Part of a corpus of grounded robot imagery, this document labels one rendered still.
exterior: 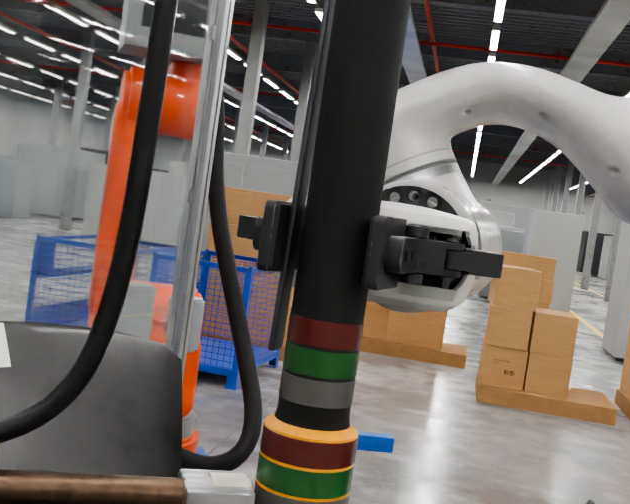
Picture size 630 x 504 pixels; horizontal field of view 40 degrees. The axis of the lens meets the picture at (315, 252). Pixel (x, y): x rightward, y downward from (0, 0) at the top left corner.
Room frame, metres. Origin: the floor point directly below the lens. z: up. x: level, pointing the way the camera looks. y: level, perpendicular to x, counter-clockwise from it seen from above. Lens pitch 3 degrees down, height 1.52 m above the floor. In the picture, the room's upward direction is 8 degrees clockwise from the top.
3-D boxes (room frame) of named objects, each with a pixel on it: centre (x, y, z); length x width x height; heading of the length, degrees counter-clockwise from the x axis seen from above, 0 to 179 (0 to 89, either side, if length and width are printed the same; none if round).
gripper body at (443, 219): (0.49, -0.04, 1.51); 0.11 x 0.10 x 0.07; 162
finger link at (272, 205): (0.41, 0.02, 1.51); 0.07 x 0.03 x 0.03; 162
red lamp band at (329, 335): (0.38, -0.01, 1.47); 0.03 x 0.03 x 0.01
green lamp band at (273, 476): (0.38, -0.01, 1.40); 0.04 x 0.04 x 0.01
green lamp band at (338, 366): (0.38, -0.01, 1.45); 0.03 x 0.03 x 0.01
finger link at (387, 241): (0.39, -0.05, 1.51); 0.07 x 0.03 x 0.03; 162
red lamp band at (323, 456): (0.38, -0.01, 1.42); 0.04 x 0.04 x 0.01
